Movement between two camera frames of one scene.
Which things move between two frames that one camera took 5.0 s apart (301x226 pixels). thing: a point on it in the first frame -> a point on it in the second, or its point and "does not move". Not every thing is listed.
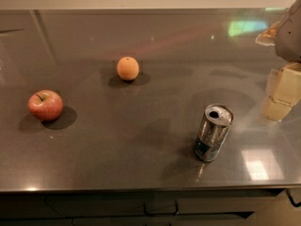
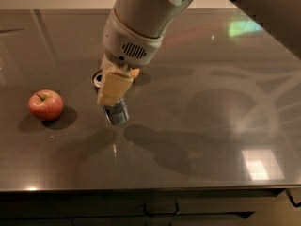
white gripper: [290, 37] -> [125, 44]
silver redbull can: [213, 132] -> [117, 113]
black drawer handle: [162, 214] does not move
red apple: [45, 104] does not move
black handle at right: [291, 201] does not move
